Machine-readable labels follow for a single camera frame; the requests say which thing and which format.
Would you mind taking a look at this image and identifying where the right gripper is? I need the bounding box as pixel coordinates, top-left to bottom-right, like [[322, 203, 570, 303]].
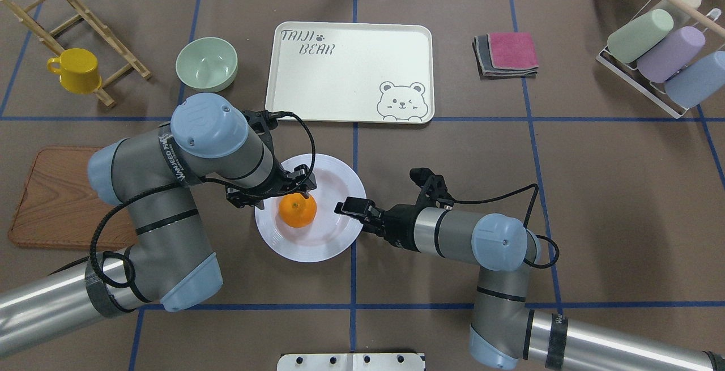
[[334, 197, 423, 250]]

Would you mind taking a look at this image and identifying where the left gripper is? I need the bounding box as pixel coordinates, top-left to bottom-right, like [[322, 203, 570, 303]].
[[226, 167, 318, 208]]

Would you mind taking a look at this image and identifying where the orange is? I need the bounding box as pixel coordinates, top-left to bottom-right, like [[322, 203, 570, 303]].
[[279, 193, 318, 228]]

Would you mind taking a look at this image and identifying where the white plate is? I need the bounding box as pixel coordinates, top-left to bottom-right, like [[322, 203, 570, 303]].
[[254, 153, 366, 262]]

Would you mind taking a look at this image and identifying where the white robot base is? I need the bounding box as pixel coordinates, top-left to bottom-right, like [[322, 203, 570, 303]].
[[276, 352, 427, 370]]

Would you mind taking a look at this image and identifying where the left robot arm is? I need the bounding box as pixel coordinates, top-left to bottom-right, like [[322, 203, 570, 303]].
[[2, 93, 316, 357]]

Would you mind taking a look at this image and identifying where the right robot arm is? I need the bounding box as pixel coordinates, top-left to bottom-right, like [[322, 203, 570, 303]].
[[335, 193, 723, 370]]

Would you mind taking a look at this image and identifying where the cream bear tray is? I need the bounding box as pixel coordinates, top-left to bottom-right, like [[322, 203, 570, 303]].
[[265, 21, 436, 124]]

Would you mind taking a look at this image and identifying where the wooden tray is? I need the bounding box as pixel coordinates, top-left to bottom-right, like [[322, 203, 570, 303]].
[[8, 146, 112, 250]]

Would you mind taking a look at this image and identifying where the green bowl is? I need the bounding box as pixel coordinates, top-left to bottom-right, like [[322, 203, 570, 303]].
[[174, 36, 238, 93]]

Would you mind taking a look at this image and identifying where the grey cloth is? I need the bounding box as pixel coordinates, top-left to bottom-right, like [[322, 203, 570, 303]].
[[473, 33, 539, 78]]

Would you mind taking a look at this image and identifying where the wooden peg rack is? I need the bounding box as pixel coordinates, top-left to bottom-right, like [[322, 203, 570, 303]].
[[0, 0, 152, 107]]

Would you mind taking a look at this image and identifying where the pink cloth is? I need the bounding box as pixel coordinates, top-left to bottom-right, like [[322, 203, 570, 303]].
[[488, 32, 539, 71]]

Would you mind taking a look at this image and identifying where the yellow mug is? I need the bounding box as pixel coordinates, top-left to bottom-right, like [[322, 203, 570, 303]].
[[46, 48, 102, 95]]

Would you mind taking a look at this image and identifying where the green plastic cup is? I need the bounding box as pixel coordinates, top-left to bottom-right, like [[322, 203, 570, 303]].
[[607, 9, 674, 63]]

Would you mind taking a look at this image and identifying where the purple plastic cup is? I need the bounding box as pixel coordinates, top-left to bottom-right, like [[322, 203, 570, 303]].
[[636, 26, 705, 83]]

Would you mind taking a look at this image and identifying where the blue plastic cup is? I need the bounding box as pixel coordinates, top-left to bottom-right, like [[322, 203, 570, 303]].
[[665, 50, 724, 108]]

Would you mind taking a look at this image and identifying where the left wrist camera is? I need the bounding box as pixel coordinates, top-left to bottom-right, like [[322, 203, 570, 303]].
[[241, 110, 285, 135]]

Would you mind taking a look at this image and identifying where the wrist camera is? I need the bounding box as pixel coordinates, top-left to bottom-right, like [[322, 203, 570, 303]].
[[241, 110, 285, 135], [410, 168, 455, 209]]

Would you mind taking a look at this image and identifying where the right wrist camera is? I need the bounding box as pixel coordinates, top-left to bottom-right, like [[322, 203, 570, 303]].
[[410, 168, 455, 209]]

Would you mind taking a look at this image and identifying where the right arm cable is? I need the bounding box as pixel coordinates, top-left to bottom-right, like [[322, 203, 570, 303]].
[[447, 184, 560, 270]]

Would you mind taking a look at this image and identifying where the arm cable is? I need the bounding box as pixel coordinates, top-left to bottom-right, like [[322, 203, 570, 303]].
[[447, 184, 560, 270], [89, 112, 317, 289]]

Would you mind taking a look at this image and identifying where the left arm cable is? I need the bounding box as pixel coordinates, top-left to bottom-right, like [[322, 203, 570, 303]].
[[89, 112, 317, 289]]

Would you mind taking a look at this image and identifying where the white wire cup rack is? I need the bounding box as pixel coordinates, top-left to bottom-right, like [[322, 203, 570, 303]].
[[596, 0, 723, 119]]

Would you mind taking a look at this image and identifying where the wooden rack handle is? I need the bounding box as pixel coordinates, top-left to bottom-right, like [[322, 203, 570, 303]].
[[652, 0, 712, 29]]

